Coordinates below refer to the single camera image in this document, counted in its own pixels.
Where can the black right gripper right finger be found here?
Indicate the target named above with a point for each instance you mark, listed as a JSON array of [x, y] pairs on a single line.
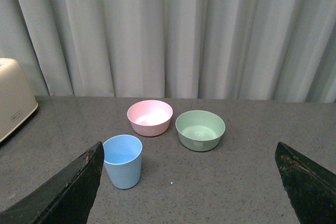
[[309, 186]]

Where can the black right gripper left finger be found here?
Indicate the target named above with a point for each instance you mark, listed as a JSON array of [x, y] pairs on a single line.
[[67, 197]]

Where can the blue plastic cup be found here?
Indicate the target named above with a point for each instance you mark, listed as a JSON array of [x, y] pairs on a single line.
[[123, 160]]

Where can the cream white toaster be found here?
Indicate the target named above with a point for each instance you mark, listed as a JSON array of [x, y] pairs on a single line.
[[17, 99]]

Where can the pink plastic bowl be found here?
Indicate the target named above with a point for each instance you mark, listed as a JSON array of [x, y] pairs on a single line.
[[150, 117]]

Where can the green plastic bowl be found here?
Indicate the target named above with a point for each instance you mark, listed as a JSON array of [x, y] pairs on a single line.
[[200, 130]]

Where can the grey curtain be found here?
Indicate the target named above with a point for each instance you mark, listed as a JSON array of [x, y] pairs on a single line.
[[280, 50]]

